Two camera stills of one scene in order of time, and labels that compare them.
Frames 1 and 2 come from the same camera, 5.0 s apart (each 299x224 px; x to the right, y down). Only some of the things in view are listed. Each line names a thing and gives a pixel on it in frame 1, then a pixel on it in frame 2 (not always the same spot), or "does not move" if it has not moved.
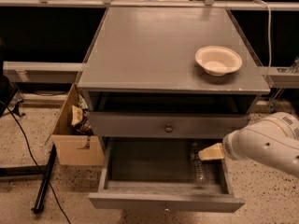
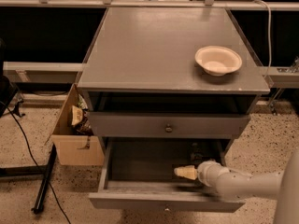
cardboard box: [72, 148] does not move
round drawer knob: [168, 129] does not move
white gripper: [230, 147] -> [206, 173]
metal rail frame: [41, 72] does not move
